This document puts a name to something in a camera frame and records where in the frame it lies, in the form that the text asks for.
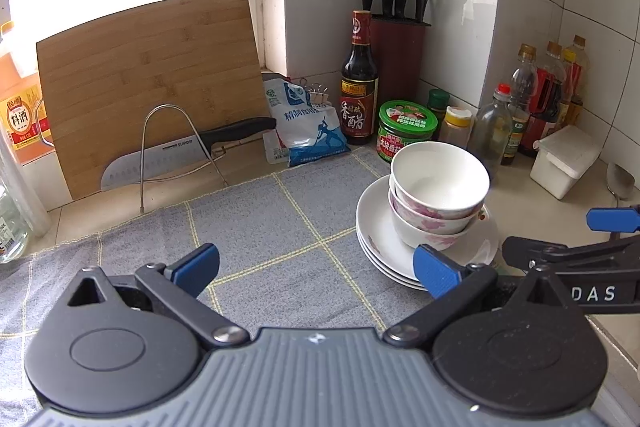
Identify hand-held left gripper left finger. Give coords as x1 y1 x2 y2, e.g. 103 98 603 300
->
65 243 250 349

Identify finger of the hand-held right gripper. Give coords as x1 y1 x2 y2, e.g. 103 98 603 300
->
501 234 640 276
586 204 640 240

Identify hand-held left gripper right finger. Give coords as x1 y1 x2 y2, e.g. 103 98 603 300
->
382 243 581 348

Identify white plate fruit print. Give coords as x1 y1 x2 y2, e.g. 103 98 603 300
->
356 177 500 279
357 232 426 286
359 242 428 292

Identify white bowl pink flowers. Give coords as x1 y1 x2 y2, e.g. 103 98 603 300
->
389 189 486 235
390 142 491 220

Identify metal spoon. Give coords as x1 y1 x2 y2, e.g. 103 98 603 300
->
606 163 637 208

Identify grey checked cloth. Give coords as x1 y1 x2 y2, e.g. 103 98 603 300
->
0 146 433 413

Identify white plastic container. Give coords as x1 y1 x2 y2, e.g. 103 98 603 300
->
530 125 602 200

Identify dark sauce bottle red label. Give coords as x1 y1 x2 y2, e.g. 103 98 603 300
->
520 41 568 158

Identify clear plastic packet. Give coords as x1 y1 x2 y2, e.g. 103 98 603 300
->
263 129 292 165

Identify yellow oil bottle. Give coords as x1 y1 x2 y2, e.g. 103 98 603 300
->
557 35 591 128

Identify yellow lid spice jar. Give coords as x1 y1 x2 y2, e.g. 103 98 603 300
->
439 105 473 151

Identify plastic bottle green label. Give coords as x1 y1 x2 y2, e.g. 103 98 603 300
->
501 44 539 166

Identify green lidded sauce jar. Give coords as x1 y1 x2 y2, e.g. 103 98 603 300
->
376 101 439 164

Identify glass bottle red cap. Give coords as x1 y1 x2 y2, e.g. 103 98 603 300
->
471 83 513 182

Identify green lid spice jar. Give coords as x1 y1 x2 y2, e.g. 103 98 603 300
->
427 88 451 140

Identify blue white salt bag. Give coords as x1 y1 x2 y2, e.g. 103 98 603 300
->
262 74 351 166

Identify dark vinegar bottle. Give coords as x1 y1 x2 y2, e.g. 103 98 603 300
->
340 10 378 146

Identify bamboo cutting board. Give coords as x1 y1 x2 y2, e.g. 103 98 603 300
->
36 0 271 201

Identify dark red knife block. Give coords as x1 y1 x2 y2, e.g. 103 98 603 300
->
370 14 432 118

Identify orange cooking wine jug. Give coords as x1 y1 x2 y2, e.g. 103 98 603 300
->
0 21 53 165

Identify metal wire rack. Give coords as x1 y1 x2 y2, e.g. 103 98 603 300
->
141 104 228 212

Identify santoku knife black handle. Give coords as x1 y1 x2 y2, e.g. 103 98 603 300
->
100 117 277 192

